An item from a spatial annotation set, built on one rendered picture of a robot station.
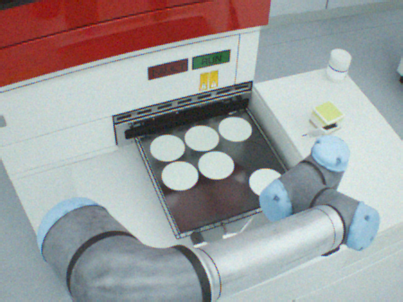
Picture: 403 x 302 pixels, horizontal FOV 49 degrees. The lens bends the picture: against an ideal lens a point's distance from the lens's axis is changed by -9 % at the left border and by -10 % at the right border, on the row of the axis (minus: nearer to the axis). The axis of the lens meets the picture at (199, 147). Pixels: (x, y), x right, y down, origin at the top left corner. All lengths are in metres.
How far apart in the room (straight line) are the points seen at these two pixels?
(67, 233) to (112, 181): 0.85
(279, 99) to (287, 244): 0.89
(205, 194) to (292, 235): 0.67
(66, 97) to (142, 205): 0.38
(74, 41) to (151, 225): 0.55
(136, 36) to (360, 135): 0.72
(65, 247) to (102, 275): 0.08
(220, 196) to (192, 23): 0.46
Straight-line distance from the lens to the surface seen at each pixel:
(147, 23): 1.17
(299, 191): 0.81
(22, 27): 1.10
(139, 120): 1.43
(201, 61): 1.37
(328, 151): 0.87
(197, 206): 1.28
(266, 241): 0.63
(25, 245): 2.36
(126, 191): 1.41
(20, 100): 1.29
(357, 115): 1.51
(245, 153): 1.41
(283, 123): 1.41
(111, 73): 1.30
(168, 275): 0.53
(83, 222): 0.60
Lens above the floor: 1.96
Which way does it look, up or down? 49 degrees down
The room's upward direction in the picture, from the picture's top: 2 degrees clockwise
